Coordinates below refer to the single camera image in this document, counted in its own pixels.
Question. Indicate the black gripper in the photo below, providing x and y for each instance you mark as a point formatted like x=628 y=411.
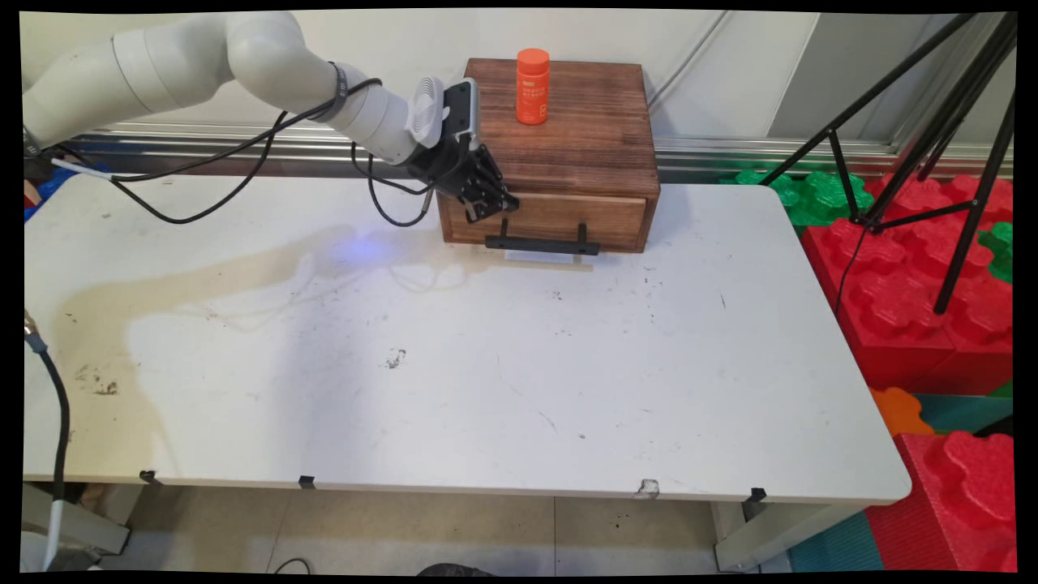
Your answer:
x=454 y=170

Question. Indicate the light wooden drawer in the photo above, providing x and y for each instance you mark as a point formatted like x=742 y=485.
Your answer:
x=584 y=219

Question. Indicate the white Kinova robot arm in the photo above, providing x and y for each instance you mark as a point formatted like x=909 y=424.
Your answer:
x=186 y=61

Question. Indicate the dark wooden cabinet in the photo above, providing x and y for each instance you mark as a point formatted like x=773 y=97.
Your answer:
x=584 y=146

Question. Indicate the white vented wrist cover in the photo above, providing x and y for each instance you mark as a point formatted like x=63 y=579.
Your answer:
x=426 y=112

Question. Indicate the orange plastic bottle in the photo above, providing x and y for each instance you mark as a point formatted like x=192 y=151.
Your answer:
x=532 y=85

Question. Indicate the green foam blocks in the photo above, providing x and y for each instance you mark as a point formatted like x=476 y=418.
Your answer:
x=819 y=199

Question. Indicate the black table edge clip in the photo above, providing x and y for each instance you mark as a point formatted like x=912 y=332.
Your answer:
x=756 y=496
x=150 y=478
x=306 y=483

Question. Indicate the large red foam block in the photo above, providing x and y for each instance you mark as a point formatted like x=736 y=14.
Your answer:
x=900 y=300

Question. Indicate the blue foam block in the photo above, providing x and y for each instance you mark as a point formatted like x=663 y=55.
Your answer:
x=45 y=191

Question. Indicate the orange foam piece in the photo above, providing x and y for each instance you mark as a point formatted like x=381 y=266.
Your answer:
x=900 y=410

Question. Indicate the black tripod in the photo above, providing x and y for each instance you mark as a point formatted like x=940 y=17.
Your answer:
x=969 y=122

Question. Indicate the small green foam block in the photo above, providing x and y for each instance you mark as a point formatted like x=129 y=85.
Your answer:
x=999 y=247

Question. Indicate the teal foam mat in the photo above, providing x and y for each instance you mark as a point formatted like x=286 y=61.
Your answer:
x=969 y=412

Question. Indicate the grey black wrist camera box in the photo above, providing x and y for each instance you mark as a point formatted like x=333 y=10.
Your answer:
x=461 y=109

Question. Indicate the aluminium wall rail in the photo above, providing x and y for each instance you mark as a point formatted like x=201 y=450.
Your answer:
x=730 y=154

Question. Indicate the white table frame leg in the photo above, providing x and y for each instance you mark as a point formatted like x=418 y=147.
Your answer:
x=770 y=535

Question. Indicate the grey table frame bar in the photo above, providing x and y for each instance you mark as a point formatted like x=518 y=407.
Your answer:
x=81 y=523

